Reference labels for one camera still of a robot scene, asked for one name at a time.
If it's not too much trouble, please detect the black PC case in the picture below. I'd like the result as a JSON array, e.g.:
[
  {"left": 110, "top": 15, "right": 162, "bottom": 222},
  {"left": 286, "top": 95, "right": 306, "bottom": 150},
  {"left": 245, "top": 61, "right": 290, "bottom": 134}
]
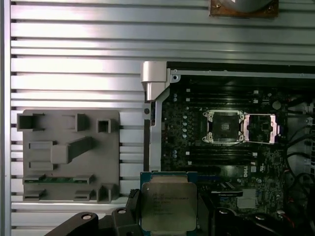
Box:
[{"left": 140, "top": 61, "right": 315, "bottom": 236}]

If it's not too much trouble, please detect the green motherboard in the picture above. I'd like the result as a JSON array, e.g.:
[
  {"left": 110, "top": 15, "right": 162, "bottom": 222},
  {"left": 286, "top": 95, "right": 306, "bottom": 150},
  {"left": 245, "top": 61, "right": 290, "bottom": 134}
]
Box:
[{"left": 161, "top": 78, "right": 315, "bottom": 236}]

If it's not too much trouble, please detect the CPU socket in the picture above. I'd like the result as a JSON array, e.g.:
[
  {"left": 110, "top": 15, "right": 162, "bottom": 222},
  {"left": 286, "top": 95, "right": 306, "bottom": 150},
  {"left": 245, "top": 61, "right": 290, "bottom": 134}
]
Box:
[{"left": 202, "top": 110, "right": 245, "bottom": 145}]

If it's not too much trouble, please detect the grey parts rack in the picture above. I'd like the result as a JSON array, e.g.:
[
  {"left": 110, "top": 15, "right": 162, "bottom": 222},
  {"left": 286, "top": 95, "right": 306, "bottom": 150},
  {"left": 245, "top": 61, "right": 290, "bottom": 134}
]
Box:
[{"left": 16, "top": 110, "right": 121, "bottom": 203}]

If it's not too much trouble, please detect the silver CPU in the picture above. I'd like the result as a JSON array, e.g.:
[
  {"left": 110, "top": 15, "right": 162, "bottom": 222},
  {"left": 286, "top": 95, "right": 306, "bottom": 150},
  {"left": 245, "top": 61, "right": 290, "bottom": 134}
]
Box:
[{"left": 139, "top": 171, "right": 198, "bottom": 232}]

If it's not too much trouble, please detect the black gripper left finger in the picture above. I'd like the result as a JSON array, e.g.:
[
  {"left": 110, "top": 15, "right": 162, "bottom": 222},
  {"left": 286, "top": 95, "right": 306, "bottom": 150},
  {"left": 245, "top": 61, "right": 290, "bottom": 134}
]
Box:
[{"left": 46, "top": 188, "right": 141, "bottom": 236}]

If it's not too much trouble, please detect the green RAM stick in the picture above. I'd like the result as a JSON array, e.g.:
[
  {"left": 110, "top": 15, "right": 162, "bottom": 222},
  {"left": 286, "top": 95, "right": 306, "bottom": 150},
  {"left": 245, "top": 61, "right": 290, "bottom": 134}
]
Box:
[{"left": 23, "top": 176, "right": 95, "bottom": 184}]

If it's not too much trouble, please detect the black RAM slot bank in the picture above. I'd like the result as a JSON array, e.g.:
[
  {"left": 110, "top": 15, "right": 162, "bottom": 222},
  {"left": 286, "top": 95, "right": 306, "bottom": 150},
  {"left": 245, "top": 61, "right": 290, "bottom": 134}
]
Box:
[
  {"left": 186, "top": 87, "right": 259, "bottom": 104},
  {"left": 186, "top": 147, "right": 258, "bottom": 165}
]

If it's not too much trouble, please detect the silver chipset heatsink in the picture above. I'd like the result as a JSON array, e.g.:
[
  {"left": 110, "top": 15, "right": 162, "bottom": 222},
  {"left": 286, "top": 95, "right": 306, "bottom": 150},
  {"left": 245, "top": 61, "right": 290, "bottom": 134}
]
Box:
[{"left": 237, "top": 188, "right": 259, "bottom": 210}]

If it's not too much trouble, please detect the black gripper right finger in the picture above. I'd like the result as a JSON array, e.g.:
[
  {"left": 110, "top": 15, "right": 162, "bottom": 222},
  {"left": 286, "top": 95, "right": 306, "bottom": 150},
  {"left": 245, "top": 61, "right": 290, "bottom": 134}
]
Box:
[{"left": 196, "top": 194, "right": 298, "bottom": 236}]

